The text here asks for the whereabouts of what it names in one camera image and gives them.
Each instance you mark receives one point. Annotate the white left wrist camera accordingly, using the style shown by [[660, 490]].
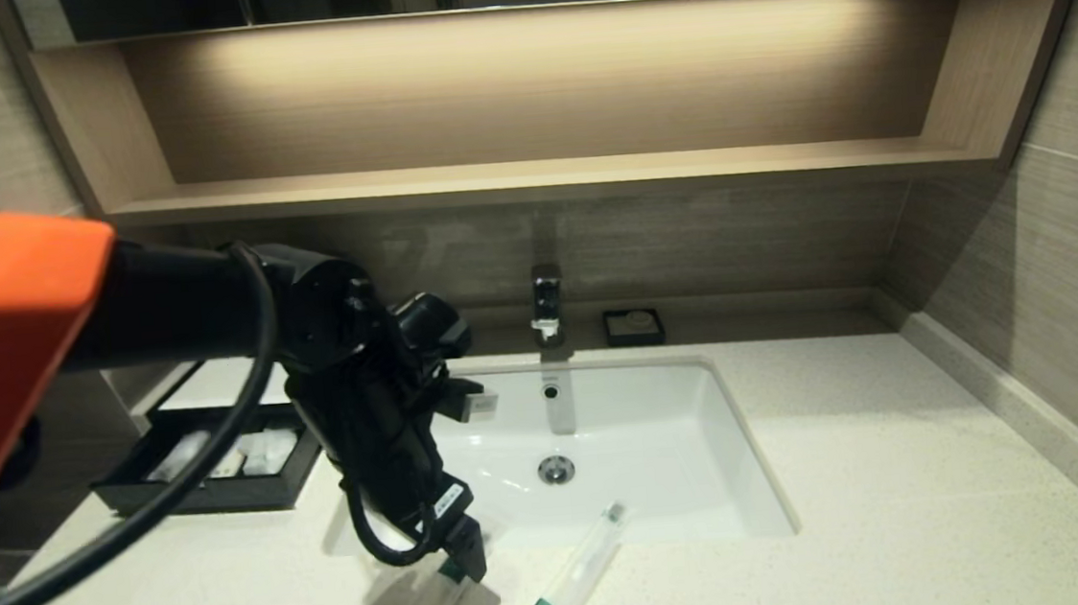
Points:
[[480, 405]]

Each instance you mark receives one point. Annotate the green-banded pack, grey-bristled toothbrush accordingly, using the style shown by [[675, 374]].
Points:
[[570, 579]]

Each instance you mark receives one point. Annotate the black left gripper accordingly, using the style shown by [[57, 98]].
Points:
[[397, 458]]

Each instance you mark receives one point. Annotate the white wrapped amenity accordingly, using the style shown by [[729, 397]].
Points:
[[270, 451]]

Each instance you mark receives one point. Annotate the chrome faucet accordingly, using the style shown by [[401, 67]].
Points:
[[547, 302]]

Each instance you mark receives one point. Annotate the chrome sink drain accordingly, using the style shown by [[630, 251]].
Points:
[[556, 470]]

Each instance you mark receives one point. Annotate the white card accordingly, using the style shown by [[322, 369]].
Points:
[[219, 390]]

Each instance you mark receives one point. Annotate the white sink basin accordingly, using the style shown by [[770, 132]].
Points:
[[647, 448]]

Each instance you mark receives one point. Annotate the wooden wall shelf niche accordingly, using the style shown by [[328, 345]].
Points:
[[539, 179]]

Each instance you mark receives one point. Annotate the black soap dish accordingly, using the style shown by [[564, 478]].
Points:
[[613, 335]]

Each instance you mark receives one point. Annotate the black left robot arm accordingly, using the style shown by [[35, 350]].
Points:
[[12, 334]]

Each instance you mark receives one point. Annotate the round soap bar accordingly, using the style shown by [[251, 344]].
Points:
[[638, 321]]

